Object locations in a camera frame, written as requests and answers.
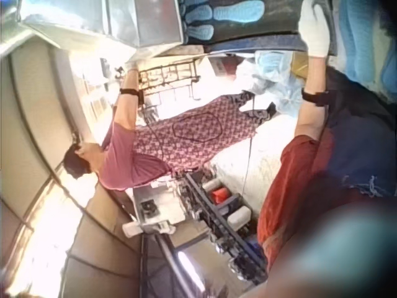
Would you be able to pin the person's left hand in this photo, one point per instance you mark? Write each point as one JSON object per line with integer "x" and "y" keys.
{"x": 314, "y": 34}

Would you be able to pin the person's left fingers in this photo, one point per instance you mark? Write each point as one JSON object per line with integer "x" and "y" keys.
{"x": 307, "y": 7}

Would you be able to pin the dark mat with blue footprints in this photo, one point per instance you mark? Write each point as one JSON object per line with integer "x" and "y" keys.
{"x": 242, "y": 34}

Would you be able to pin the brown cardboard box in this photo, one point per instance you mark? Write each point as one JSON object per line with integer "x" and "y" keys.
{"x": 300, "y": 65}

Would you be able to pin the blue knitted cloth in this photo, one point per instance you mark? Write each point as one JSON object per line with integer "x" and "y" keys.
{"x": 366, "y": 40}

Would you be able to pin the heap of light blue bags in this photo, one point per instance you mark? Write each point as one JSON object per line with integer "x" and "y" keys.
{"x": 276, "y": 74}

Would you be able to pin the black wrist band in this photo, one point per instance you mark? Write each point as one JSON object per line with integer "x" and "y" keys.
{"x": 314, "y": 97}

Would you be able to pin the dark blue denim cloth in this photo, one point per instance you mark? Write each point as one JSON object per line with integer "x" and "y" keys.
{"x": 359, "y": 139}

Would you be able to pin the white quilted mattress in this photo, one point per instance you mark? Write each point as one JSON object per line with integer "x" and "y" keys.
{"x": 263, "y": 164}

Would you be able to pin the grey metal box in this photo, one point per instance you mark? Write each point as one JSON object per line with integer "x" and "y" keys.
{"x": 124, "y": 21}

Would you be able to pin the dark metal shelf rack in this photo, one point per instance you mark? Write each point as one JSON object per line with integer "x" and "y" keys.
{"x": 226, "y": 223}

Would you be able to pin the white machine on table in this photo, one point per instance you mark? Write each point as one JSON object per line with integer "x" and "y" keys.
{"x": 156, "y": 208}

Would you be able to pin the dark metal stand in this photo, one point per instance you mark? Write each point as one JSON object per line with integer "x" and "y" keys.
{"x": 167, "y": 267}

